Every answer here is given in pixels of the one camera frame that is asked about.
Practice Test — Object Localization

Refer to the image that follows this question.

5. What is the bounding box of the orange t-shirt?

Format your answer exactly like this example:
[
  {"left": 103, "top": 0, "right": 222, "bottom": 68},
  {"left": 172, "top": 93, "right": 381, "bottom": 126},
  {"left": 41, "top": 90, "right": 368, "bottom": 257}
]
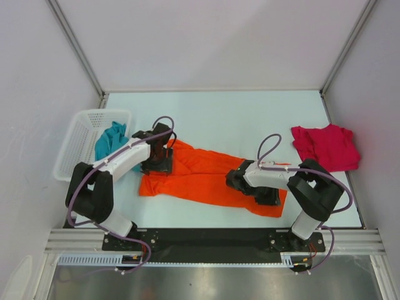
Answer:
[{"left": 138, "top": 139, "right": 288, "bottom": 218}]

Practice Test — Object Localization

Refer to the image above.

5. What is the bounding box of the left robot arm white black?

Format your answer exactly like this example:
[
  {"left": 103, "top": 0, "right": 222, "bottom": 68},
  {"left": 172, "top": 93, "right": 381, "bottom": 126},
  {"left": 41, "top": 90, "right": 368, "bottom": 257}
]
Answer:
[{"left": 65, "top": 119, "right": 176, "bottom": 250}]

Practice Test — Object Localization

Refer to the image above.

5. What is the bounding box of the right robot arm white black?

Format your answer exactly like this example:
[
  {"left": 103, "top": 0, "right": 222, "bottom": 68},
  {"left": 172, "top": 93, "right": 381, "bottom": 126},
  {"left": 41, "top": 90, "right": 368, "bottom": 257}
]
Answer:
[{"left": 226, "top": 159, "right": 345, "bottom": 251}]

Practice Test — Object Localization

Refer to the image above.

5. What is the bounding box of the teal t-shirt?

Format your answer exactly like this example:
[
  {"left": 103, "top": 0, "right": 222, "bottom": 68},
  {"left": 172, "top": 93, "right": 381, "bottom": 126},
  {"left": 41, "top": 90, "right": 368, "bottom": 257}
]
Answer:
[{"left": 94, "top": 121, "right": 129, "bottom": 161}]

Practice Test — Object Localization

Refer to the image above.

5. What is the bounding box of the white plastic basket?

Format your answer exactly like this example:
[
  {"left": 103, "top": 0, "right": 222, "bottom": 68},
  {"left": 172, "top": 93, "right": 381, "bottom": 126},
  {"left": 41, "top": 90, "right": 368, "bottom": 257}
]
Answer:
[{"left": 53, "top": 109, "right": 131, "bottom": 182}]

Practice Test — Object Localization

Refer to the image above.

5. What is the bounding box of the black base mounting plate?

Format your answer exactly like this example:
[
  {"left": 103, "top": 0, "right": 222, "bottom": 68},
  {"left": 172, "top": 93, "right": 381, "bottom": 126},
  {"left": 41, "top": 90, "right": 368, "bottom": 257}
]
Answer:
[{"left": 102, "top": 227, "right": 326, "bottom": 264}]

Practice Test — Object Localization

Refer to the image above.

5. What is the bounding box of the magenta folded t-shirt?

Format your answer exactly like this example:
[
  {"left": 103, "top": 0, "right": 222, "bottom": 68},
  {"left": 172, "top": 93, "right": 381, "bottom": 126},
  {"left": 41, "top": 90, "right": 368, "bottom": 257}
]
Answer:
[{"left": 291, "top": 124, "right": 361, "bottom": 172}]

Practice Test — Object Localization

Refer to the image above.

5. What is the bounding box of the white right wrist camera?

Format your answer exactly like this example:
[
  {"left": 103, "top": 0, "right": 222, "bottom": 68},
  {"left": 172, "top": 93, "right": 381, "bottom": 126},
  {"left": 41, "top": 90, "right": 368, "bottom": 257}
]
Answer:
[{"left": 263, "top": 161, "right": 276, "bottom": 166}]

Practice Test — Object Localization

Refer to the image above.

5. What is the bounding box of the white slotted cable duct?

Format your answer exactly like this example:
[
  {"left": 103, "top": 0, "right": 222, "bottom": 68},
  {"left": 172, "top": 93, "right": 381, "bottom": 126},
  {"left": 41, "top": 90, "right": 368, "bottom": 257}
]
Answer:
[{"left": 58, "top": 254, "right": 294, "bottom": 268}]

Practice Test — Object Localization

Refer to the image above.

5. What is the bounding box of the aluminium frame rail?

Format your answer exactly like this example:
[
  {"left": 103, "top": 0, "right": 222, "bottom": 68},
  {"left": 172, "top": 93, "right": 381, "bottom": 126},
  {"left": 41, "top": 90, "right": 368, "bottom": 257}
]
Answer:
[{"left": 44, "top": 228, "right": 386, "bottom": 255}]

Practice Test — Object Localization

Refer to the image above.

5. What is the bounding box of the left corner frame post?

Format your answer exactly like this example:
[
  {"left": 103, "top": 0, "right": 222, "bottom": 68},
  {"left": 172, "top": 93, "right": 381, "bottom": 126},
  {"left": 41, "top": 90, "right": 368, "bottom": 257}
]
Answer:
[{"left": 46, "top": 0, "right": 105, "bottom": 99}]

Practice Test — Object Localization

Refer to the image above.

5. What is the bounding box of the corner frame post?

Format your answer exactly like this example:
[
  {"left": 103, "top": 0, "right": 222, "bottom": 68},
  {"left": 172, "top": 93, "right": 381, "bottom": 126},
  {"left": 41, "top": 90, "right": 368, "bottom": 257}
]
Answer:
[
  {"left": 46, "top": 0, "right": 105, "bottom": 99},
  {"left": 320, "top": 0, "right": 379, "bottom": 94}
]

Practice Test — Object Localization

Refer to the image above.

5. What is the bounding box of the right corner frame post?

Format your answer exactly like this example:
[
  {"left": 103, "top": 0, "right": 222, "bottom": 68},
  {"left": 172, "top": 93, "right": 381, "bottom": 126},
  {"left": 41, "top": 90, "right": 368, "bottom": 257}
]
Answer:
[{"left": 320, "top": 0, "right": 379, "bottom": 94}]

